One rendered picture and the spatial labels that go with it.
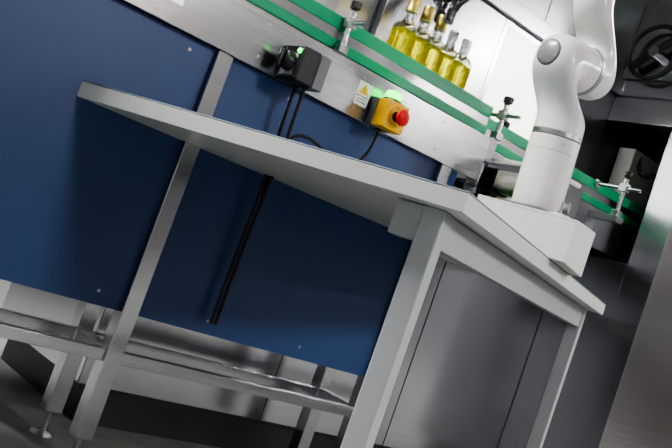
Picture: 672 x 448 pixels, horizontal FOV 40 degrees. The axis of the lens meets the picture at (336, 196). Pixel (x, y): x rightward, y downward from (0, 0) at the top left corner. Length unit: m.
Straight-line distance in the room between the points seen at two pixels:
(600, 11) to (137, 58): 1.09
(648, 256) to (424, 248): 1.78
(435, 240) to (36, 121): 0.82
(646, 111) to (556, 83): 1.23
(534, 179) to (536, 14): 1.01
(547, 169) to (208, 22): 0.85
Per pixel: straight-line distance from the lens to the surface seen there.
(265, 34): 2.09
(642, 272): 3.23
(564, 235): 2.12
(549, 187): 2.22
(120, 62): 1.94
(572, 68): 2.22
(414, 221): 1.54
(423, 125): 2.40
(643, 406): 3.34
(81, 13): 1.91
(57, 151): 1.91
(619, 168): 3.55
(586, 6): 2.33
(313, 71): 2.07
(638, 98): 3.47
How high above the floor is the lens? 0.56
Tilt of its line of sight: 5 degrees up
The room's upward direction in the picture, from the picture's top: 20 degrees clockwise
